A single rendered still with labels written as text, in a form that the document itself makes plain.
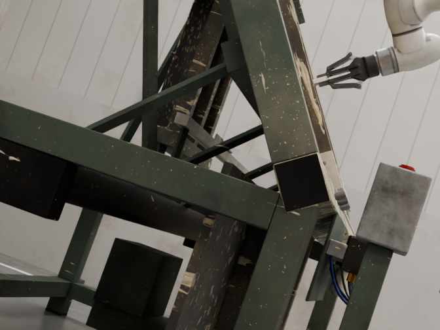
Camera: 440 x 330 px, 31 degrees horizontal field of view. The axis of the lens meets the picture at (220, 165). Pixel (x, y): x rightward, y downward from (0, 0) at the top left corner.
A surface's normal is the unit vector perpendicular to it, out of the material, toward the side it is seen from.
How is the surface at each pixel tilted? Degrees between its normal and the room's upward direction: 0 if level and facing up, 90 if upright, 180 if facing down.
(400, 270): 90
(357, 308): 90
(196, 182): 90
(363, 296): 90
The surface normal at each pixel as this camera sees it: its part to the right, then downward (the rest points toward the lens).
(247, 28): -0.20, -0.16
